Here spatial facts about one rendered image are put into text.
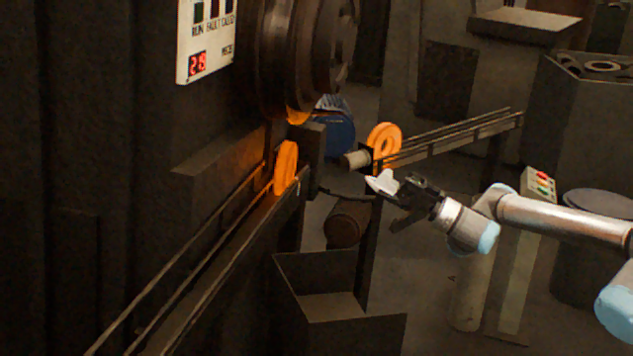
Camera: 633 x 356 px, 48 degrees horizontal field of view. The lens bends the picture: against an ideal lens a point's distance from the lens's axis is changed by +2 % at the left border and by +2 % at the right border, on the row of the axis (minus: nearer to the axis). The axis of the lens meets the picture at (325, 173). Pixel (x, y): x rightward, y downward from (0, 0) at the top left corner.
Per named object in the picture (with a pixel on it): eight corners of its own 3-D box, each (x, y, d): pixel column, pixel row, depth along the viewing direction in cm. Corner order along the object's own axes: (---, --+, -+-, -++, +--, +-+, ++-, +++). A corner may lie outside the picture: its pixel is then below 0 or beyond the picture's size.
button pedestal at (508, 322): (483, 340, 260) (518, 186, 237) (486, 308, 282) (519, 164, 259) (528, 351, 257) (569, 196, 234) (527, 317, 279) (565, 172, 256)
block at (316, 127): (281, 196, 221) (288, 124, 212) (288, 187, 228) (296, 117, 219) (313, 203, 219) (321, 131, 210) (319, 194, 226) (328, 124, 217)
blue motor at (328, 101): (302, 163, 407) (308, 107, 394) (297, 133, 459) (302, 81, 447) (353, 167, 411) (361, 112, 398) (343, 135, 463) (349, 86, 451)
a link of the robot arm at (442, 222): (446, 224, 194) (442, 239, 185) (430, 217, 194) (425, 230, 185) (462, 199, 190) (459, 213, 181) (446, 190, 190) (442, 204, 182)
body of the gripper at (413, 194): (407, 169, 190) (447, 190, 189) (394, 194, 194) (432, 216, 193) (404, 178, 183) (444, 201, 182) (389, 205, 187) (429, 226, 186)
